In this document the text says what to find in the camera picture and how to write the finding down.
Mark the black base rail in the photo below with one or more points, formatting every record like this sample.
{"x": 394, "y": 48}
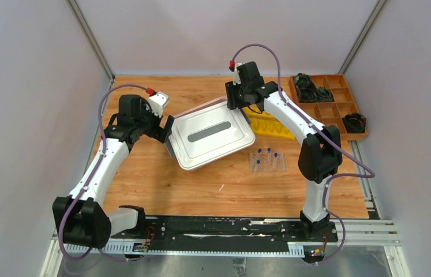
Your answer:
{"x": 227, "y": 236}

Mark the yellow test tube rack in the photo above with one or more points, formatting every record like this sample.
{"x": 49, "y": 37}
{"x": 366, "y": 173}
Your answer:
{"x": 266, "y": 125}

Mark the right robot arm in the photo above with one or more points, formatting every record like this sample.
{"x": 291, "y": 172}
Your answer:
{"x": 319, "y": 157}

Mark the wooden compartment tray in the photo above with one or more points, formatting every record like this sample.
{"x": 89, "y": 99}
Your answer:
{"x": 331, "y": 113}

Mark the rolled green tie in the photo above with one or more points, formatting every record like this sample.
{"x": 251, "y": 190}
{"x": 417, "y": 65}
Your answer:
{"x": 324, "y": 95}

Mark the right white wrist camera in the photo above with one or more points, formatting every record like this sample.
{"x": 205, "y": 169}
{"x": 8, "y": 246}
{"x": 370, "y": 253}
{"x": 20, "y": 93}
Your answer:
{"x": 236, "y": 78}

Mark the clear acrylic tube rack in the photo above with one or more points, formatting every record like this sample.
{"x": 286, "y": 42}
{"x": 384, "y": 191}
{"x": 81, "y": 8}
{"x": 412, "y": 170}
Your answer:
{"x": 265, "y": 166}

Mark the rolled black tie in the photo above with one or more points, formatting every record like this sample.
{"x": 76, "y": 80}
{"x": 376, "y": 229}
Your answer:
{"x": 354, "y": 123}

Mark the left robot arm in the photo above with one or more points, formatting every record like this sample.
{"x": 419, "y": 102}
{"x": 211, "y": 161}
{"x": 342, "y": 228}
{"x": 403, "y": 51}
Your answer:
{"x": 79, "y": 217}

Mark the pink plastic bin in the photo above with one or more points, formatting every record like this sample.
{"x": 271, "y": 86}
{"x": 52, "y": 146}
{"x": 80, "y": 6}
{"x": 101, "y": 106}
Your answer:
{"x": 195, "y": 140}

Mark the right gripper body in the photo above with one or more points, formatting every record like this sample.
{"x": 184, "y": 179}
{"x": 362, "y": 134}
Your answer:
{"x": 238, "y": 95}

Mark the white bin lid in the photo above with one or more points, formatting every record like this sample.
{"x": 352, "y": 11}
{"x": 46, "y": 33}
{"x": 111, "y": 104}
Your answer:
{"x": 239, "y": 136}

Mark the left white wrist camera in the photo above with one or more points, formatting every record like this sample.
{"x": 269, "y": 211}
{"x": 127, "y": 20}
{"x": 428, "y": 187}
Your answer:
{"x": 158, "y": 102}

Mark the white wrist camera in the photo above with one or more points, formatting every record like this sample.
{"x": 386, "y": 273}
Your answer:
{"x": 158, "y": 102}
{"x": 236, "y": 78}

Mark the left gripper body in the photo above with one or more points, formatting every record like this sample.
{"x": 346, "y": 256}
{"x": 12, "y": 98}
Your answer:
{"x": 165, "y": 128}

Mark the rolled dark tie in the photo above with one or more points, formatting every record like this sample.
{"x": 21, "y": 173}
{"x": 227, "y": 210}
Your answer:
{"x": 305, "y": 88}

